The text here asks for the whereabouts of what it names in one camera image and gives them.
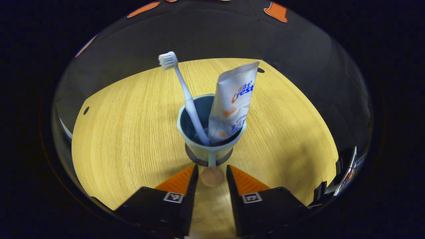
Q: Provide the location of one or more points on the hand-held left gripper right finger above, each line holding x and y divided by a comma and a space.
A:
234, 205

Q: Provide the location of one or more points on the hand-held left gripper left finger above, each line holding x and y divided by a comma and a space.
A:
190, 205

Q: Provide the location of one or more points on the dark round coaster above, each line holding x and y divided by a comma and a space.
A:
199, 162

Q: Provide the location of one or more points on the light blue cup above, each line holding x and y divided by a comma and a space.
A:
199, 149

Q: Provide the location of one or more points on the white toothpaste tube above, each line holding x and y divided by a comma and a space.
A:
232, 99

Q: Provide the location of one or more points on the white toothbrush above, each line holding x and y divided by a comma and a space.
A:
168, 60

